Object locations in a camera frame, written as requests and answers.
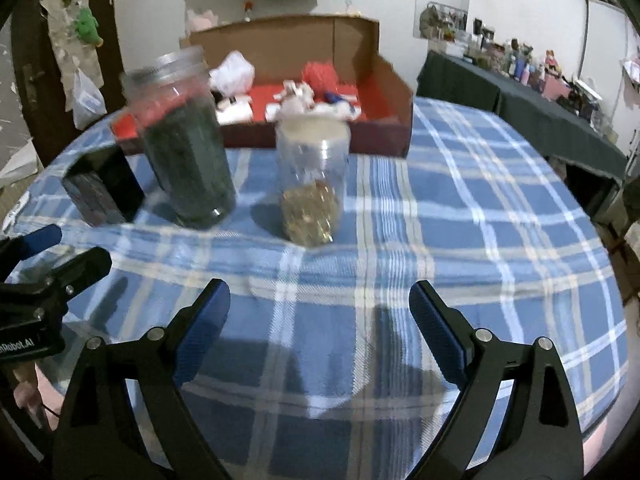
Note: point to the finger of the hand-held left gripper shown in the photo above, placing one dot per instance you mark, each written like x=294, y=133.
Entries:
x=85, y=267
x=35, y=240

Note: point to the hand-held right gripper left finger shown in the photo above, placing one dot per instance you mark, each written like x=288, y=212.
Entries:
x=200, y=340

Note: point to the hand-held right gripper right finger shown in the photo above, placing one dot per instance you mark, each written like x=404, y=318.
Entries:
x=440, y=335

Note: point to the white cloth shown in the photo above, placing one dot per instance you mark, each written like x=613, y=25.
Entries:
x=235, y=112

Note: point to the white mesh bath pouf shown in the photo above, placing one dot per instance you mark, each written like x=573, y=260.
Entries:
x=232, y=72

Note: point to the white fluffy scrunchie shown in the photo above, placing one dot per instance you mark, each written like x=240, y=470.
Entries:
x=332, y=111

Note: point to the blue sponge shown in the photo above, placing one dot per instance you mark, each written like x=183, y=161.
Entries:
x=332, y=97

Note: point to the bunny plush hair clip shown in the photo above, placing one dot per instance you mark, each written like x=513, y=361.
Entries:
x=297, y=91

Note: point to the red mesh bath pouf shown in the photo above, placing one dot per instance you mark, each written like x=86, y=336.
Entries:
x=322, y=75

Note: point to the cardboard box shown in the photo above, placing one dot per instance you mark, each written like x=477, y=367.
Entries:
x=300, y=35

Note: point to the person's left hand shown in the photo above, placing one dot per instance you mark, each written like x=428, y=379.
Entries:
x=27, y=390

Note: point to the black rectangular box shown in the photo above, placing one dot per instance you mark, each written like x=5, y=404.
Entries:
x=107, y=185

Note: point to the glass jar with metal lid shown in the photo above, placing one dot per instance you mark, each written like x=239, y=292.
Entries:
x=185, y=160

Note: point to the clear plastic hanging bags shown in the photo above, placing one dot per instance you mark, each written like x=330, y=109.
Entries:
x=85, y=95

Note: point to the clear plastic jar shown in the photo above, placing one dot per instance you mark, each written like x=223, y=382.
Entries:
x=310, y=170

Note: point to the brown wooden door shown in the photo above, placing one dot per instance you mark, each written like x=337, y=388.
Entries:
x=30, y=35

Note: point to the green plush toy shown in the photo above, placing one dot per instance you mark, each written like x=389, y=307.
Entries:
x=87, y=25

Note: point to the red printed mat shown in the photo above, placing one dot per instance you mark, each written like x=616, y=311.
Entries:
x=260, y=97

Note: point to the dark cloth covered table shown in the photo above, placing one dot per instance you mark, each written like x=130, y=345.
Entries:
x=525, y=105

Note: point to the row of cosmetic bottles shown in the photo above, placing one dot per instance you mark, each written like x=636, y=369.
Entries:
x=525, y=65

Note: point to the white refrigerator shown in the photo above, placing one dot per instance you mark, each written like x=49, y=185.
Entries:
x=607, y=45

